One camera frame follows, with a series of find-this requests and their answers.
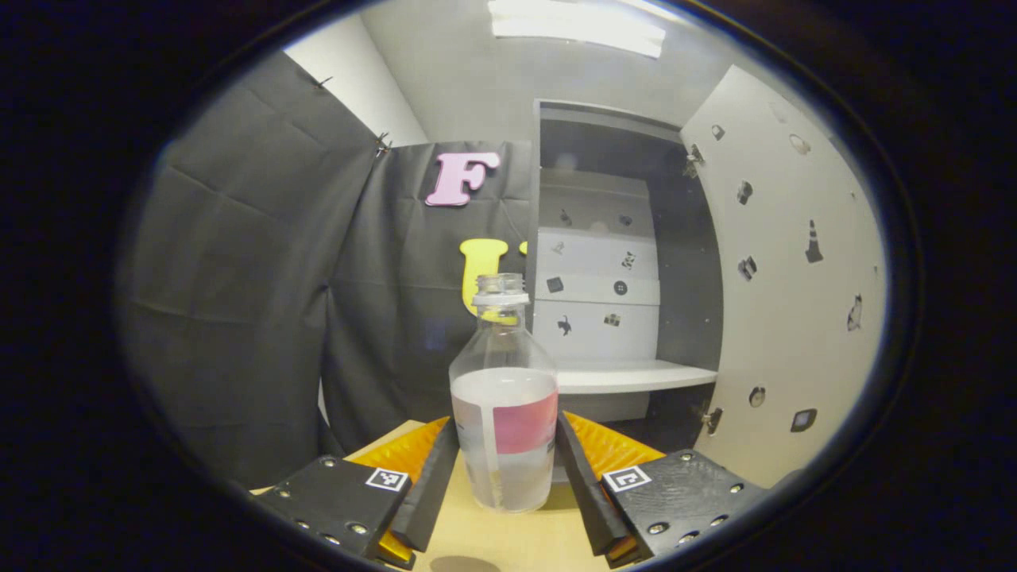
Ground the round brown coaster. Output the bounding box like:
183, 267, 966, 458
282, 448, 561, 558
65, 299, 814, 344
429, 555, 503, 572

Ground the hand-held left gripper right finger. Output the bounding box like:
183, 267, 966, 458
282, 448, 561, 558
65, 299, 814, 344
555, 410, 770, 569

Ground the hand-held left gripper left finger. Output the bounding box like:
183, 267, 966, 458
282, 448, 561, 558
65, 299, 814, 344
254, 415, 462, 570

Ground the clear plastic bottle pink label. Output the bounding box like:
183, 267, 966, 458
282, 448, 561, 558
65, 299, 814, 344
449, 272, 559, 513

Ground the light grey cabinet door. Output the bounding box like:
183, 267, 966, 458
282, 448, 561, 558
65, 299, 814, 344
679, 65, 887, 489

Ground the grey cabinet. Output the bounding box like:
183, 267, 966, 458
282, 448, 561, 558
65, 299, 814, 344
531, 99, 725, 481

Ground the black backdrop cloth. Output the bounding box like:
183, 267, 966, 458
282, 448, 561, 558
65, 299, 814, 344
119, 52, 535, 489

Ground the long ceiling light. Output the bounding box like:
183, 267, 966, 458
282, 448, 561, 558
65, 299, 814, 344
487, 0, 667, 59

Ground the grey cabinet shelf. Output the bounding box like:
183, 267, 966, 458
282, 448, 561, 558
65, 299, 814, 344
555, 359, 718, 396

